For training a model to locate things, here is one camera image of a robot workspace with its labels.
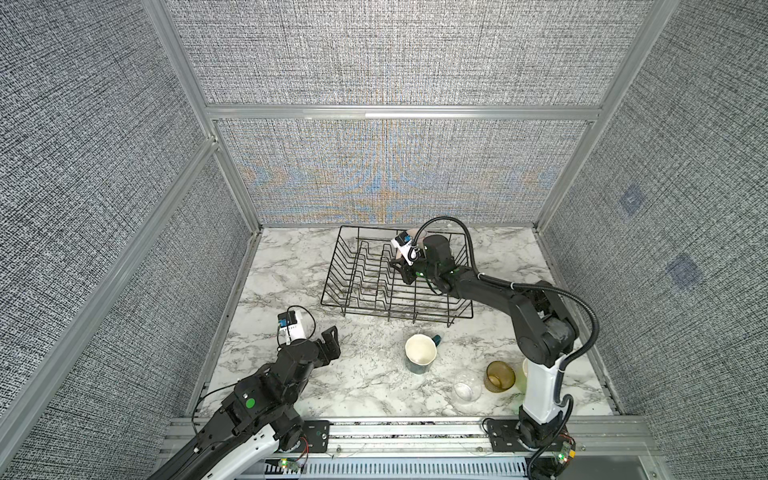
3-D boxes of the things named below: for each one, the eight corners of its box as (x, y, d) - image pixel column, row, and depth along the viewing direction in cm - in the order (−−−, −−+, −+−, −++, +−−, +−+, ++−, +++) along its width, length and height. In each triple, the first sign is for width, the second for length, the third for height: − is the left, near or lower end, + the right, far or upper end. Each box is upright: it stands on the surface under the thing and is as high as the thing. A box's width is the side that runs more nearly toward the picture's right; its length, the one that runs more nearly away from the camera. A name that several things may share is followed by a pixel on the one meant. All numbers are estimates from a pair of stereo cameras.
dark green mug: (404, 374, 85) (407, 360, 77) (403, 349, 90) (405, 333, 81) (437, 374, 85) (443, 360, 77) (434, 349, 90) (440, 333, 81)
